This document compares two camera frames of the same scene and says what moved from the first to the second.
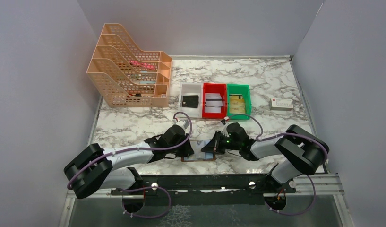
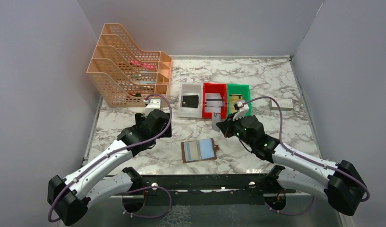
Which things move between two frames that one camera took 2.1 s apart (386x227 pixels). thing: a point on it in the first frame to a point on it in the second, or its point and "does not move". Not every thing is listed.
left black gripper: (183, 146) to (140, 117)
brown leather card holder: (197, 145) does not move
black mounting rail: (206, 190) does not move
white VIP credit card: (197, 146) to (216, 117)
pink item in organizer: (135, 64) does not move
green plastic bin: (239, 89) does not move
